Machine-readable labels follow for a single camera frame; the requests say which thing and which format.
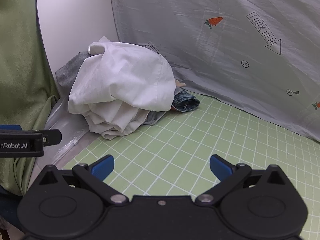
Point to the grey garment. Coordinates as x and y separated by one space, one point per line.
70 70

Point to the blue jeans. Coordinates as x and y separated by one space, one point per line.
186 102

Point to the white garment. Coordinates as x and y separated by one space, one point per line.
120 80

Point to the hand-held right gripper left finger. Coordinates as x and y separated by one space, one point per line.
102 166

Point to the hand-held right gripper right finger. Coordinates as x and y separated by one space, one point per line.
221 166

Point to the grey carrot-print sheet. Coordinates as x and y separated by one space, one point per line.
200 55

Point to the white rounded panel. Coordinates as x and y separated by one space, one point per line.
75 17

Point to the green grid mat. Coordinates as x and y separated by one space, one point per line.
175 142

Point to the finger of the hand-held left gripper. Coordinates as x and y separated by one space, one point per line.
10 127
51 137

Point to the green curtain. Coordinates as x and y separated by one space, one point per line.
20 67

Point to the clear plastic bag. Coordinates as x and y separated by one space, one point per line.
62 127

